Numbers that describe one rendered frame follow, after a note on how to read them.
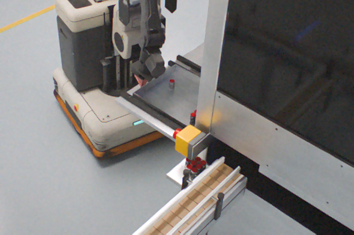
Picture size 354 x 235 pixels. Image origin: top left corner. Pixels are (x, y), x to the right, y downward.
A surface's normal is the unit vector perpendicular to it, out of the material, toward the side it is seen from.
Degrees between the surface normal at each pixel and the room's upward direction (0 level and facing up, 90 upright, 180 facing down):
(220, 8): 90
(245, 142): 90
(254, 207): 90
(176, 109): 0
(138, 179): 0
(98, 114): 0
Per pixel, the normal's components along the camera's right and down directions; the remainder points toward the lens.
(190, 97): 0.06, -0.75
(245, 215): -0.65, 0.47
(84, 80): 0.53, 0.58
